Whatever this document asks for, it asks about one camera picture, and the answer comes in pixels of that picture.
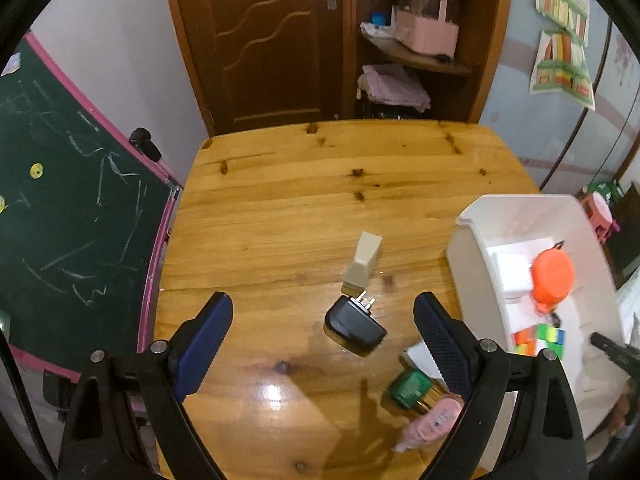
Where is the white plastic bin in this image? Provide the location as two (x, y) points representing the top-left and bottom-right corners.
(446, 193), (636, 453)

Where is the orange round container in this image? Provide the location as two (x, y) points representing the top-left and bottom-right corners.
(530, 241), (576, 328)

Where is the black charger plug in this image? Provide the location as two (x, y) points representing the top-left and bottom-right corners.
(324, 290), (388, 358)

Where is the green chalkboard with pink frame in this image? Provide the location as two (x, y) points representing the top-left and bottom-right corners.
(0, 32), (181, 386)

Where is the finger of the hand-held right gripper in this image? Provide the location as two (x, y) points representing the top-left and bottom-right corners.
(590, 331), (640, 378)

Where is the multicoloured puzzle cube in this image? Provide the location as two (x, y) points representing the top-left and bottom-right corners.
(511, 324), (567, 361)

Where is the white fan-shaped plastic piece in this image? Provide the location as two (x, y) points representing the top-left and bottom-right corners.
(400, 342), (443, 381)

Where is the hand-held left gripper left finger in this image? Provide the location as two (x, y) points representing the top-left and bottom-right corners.
(57, 291), (234, 480)

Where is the black easel knob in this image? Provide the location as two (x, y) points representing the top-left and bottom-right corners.
(129, 128), (163, 163)
(42, 370), (76, 421)

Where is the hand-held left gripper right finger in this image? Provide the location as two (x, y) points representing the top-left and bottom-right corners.
(413, 291), (588, 480)

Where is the white square charger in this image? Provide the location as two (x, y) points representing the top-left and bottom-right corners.
(492, 252), (535, 298)

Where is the pink plastic stool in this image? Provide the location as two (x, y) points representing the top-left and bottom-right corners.
(580, 194), (617, 246)

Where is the wall poster with green shelves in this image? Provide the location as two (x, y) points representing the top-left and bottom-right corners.
(529, 30), (596, 111)

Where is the pale blue wardrobe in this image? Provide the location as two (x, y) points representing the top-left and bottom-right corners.
(477, 0), (640, 196)

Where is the green bag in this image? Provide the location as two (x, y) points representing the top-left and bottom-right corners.
(587, 180), (626, 206)

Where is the beige power adapter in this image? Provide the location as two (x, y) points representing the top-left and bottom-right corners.
(341, 231), (383, 297)

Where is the wall poster with white border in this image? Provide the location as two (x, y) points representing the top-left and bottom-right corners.
(532, 0), (591, 41)

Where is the white crumpled cloth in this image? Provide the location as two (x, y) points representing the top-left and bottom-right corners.
(360, 21), (401, 41)

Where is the pink basket with clear dome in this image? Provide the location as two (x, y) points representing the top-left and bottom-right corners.
(395, 0), (460, 58)

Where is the pink correction tape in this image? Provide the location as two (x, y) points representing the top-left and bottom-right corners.
(392, 392), (463, 453)

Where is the folded pink cloth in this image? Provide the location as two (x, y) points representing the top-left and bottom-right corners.
(357, 64), (431, 113)

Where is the brown wooden door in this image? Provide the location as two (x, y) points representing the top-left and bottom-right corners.
(162, 0), (358, 136)

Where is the wooden corner shelf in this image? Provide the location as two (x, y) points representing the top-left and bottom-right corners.
(342, 0), (516, 123)

